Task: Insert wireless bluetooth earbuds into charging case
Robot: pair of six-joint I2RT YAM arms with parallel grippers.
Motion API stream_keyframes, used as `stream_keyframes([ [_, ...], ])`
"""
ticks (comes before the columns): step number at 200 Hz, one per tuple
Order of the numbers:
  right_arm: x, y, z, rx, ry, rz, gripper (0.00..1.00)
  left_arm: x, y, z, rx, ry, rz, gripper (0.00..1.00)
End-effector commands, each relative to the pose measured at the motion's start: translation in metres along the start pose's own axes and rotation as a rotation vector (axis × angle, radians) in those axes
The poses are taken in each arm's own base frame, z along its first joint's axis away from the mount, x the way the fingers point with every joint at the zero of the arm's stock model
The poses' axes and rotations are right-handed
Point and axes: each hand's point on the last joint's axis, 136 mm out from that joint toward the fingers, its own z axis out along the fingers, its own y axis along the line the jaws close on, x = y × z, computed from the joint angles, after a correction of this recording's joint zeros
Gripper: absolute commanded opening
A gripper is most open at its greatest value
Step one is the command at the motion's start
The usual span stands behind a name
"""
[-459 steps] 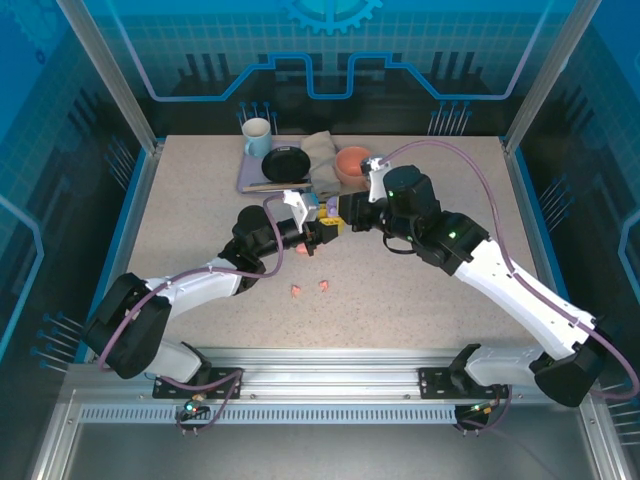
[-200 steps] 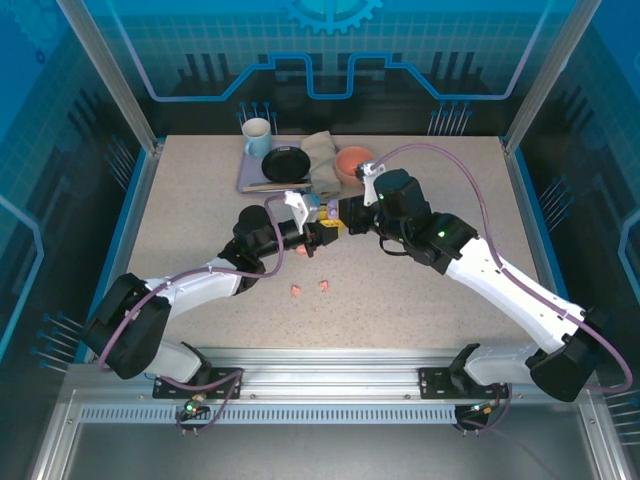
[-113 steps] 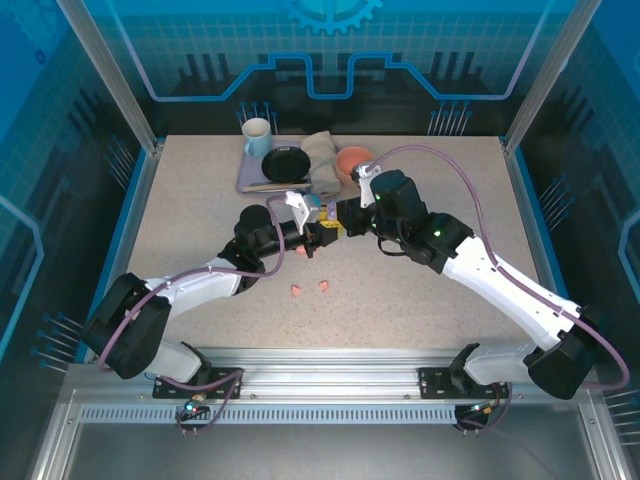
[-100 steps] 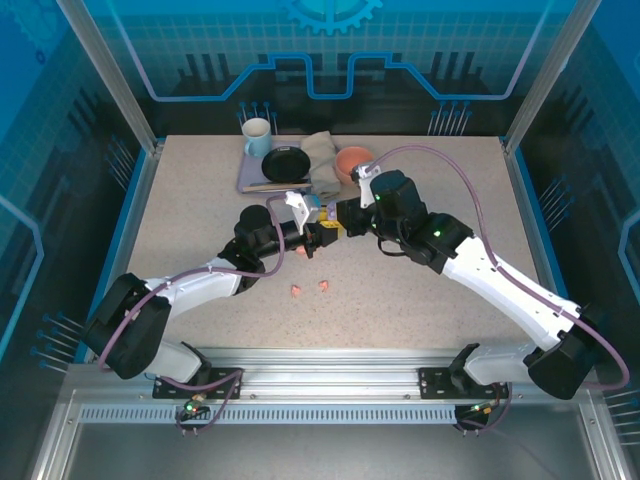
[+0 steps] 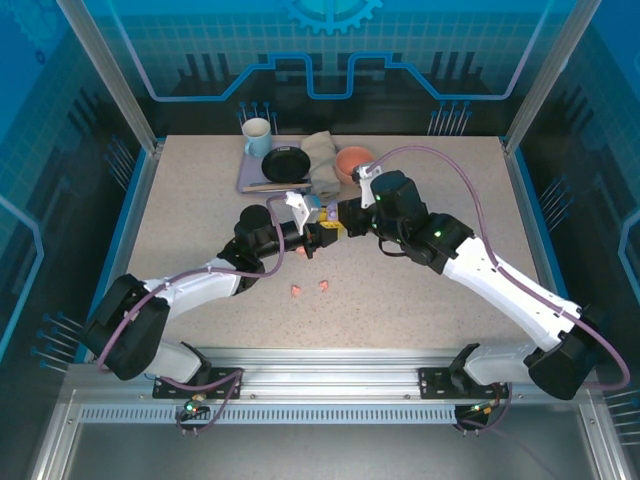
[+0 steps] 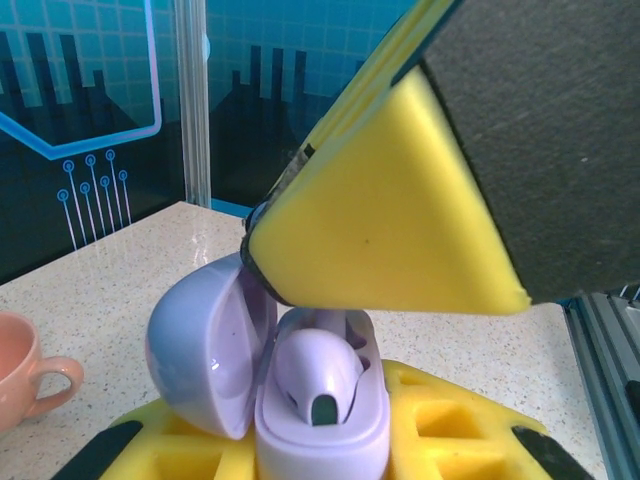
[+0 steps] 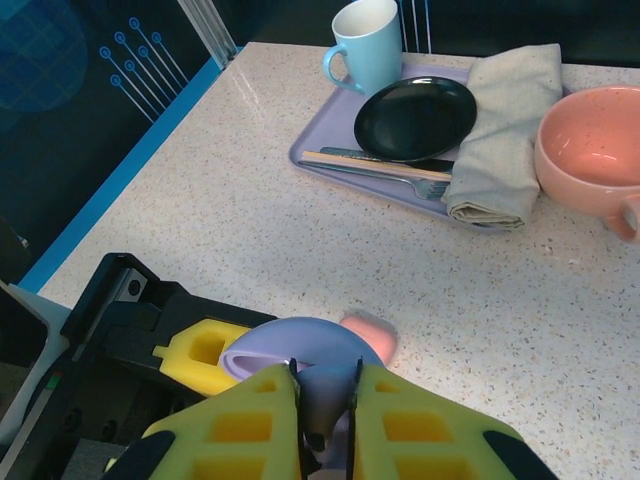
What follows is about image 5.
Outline wooden chopstick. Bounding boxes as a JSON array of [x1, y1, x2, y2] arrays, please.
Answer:
[[242, 181, 314, 195]]

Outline lavender tray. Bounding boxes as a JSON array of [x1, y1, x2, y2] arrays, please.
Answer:
[[235, 139, 321, 200]]

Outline beige folded cloth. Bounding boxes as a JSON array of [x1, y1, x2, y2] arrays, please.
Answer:
[[299, 130, 344, 200]]

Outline orange cup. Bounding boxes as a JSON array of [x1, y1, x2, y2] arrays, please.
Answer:
[[333, 146, 375, 186]]

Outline black plate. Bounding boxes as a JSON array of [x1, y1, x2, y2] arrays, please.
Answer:
[[260, 147, 312, 184]]

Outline light blue mug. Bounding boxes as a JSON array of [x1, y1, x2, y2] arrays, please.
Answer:
[[241, 117, 274, 159]]

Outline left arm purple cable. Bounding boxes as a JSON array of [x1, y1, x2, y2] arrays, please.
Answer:
[[97, 194, 296, 436]]

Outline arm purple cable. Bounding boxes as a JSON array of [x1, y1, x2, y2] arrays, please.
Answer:
[[97, 194, 296, 436], [369, 144, 631, 436]]

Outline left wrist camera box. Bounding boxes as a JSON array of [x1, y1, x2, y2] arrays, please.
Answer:
[[283, 190, 324, 236]]

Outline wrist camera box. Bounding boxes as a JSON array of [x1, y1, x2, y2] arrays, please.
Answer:
[[351, 162, 376, 209], [283, 190, 324, 236]]

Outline thin black wire loop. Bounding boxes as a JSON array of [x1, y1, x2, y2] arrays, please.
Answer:
[[377, 237, 407, 260]]

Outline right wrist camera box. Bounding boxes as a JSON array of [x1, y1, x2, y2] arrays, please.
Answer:
[[351, 162, 376, 209]]

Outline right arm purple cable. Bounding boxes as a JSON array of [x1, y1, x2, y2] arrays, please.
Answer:
[[369, 144, 631, 436]]

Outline aluminium table side rail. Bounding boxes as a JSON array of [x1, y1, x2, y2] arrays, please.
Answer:
[[82, 142, 166, 364], [499, 138, 590, 364]]

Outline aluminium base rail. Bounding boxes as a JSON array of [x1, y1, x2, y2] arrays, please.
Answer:
[[64, 347, 596, 406]]

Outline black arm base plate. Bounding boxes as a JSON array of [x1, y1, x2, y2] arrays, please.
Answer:
[[152, 367, 245, 400], [417, 366, 511, 400]]

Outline slotted cable duct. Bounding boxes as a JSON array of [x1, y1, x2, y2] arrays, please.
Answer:
[[78, 404, 459, 426]]

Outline aluminium frame post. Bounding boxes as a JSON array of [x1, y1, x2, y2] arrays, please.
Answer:
[[55, 0, 165, 155], [502, 0, 604, 155]]

